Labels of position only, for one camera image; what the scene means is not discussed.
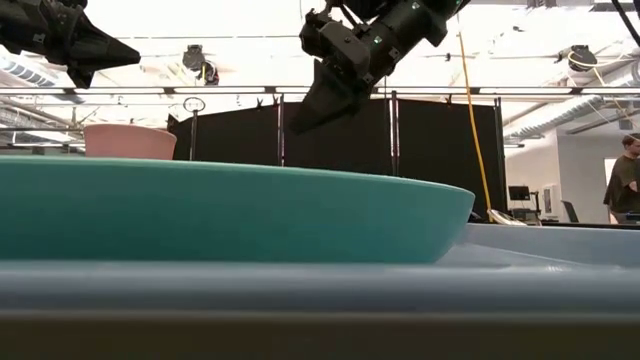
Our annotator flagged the black ceiling-hung device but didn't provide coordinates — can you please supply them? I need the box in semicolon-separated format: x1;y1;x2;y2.
181;43;221;87
556;44;599;74

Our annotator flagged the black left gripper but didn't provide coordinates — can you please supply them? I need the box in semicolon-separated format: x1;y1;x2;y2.
0;0;143;91

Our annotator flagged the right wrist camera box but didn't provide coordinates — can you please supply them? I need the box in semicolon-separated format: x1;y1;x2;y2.
299;8;372;77

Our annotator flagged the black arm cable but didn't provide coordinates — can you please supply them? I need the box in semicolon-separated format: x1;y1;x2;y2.
610;0;640;49

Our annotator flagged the black partition screen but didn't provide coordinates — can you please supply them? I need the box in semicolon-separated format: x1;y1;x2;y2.
166;97;507;224

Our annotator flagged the ring-topped black post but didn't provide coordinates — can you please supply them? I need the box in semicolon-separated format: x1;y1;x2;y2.
182;96;207;162

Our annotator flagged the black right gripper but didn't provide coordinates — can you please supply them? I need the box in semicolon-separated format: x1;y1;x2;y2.
289;1;449;136

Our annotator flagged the person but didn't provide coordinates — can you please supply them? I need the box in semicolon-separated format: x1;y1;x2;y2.
602;133;640;225

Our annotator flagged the blue plastic tray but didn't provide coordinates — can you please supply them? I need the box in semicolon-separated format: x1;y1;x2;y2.
0;222;640;314

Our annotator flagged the yellow hanging cable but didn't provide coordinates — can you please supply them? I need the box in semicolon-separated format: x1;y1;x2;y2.
456;14;495;214

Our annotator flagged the teal plastic plate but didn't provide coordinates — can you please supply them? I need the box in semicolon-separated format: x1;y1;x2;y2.
0;154;477;265

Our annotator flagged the pink plastic cup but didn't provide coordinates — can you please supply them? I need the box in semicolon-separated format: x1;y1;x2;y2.
83;123;178;162

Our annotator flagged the silver ventilation duct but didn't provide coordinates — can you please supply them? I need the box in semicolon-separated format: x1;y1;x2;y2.
503;93;640;147

